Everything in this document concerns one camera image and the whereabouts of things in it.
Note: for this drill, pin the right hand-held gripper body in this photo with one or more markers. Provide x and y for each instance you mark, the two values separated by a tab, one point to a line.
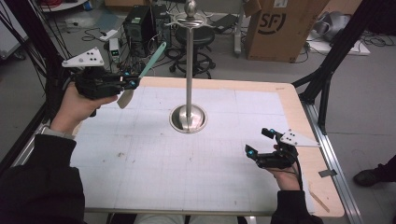
280	157

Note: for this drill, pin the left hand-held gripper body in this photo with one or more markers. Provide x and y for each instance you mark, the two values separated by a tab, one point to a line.
93	82

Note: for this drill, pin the stainless steel utensil stand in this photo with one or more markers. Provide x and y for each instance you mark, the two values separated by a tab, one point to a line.
189	77

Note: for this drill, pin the person's right hand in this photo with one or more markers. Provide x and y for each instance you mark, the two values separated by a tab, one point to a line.
285	179

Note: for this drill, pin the person's left hand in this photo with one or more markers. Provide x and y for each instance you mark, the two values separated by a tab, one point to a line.
73	109

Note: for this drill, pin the white device with green light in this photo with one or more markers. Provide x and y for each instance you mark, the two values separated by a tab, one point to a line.
114	46

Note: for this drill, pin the wide black computer tower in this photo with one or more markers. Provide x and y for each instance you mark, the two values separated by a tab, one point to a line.
137	34

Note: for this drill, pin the white power strip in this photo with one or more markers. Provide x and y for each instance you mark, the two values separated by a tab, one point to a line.
109	34

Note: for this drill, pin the beige masking tape piece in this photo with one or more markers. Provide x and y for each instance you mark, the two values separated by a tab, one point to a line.
280	89

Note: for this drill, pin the grey tape piece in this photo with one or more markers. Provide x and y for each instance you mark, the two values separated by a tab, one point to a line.
327	173

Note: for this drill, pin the white grid mat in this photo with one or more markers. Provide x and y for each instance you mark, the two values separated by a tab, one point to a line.
202	171

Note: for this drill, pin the narrow black computer tower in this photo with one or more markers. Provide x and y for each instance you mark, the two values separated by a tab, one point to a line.
162	25

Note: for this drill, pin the white round table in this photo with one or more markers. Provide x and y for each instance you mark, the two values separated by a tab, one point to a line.
62	6

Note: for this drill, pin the black round stool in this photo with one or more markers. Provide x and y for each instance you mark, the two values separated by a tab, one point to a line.
203	37

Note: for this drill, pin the large cardboard box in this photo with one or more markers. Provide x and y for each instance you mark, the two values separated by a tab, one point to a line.
280	40

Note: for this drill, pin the white table leg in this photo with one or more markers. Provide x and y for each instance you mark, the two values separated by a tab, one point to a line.
238	37

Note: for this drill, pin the black flat laptop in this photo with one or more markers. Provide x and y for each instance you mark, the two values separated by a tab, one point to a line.
225	23

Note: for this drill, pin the white floor board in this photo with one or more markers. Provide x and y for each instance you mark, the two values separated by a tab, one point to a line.
358	49

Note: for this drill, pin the grey plastic bag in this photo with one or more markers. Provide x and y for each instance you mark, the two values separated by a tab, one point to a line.
333	25

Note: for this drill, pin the aluminium rail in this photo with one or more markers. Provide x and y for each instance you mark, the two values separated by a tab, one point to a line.
339	174
21	149

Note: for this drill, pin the black metal frame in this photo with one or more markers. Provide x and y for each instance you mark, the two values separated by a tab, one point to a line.
34	31
342	40

